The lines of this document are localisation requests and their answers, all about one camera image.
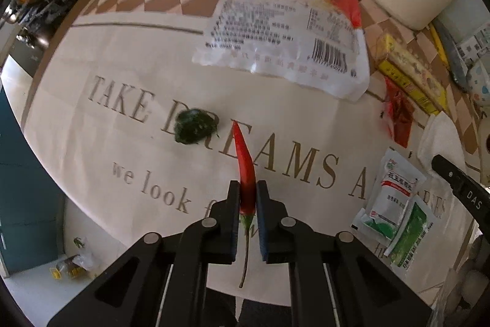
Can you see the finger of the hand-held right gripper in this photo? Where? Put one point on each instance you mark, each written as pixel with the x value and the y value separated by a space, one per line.
pixel 467 193

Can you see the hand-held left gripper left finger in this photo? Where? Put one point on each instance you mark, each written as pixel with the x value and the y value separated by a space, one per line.
pixel 234 227

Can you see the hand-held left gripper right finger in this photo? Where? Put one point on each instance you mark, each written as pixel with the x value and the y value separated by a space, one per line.
pixel 262 227

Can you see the red chili pepper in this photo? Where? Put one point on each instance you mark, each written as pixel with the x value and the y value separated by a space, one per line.
pixel 245 166

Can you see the white green seasoning sachet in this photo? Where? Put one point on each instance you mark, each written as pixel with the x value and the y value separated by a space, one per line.
pixel 390 196

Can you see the red plastic wrapper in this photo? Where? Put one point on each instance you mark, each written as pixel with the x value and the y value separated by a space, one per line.
pixel 400 116

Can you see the dark green leafy vegetable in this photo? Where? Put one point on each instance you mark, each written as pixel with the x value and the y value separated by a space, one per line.
pixel 191 126

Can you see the long yellow carton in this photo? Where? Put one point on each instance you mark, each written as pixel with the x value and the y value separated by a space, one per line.
pixel 415 76

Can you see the red white plastic food package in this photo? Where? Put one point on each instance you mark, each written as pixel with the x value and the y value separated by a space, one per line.
pixel 283 32

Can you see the white paper towel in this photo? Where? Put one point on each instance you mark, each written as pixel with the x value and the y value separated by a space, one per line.
pixel 444 135

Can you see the plastic bag of eggs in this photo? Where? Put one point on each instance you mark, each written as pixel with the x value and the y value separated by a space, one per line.
pixel 472 285

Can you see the dotted white bowl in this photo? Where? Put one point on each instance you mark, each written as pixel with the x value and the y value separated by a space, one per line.
pixel 480 80

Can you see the printed beige tablecloth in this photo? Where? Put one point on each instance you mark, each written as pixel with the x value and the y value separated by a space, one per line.
pixel 115 158

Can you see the printed white carton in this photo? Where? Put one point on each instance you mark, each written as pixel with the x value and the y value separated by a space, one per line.
pixel 474 43

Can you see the yellow stick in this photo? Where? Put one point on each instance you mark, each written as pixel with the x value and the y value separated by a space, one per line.
pixel 438 45

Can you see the clear plastic bag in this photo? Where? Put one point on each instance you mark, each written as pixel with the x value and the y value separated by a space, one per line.
pixel 85 260

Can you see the green vegetable scrap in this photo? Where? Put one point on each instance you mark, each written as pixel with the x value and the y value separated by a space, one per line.
pixel 79 242

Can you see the cooking oil bottle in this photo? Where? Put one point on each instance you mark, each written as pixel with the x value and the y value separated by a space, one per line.
pixel 67 267

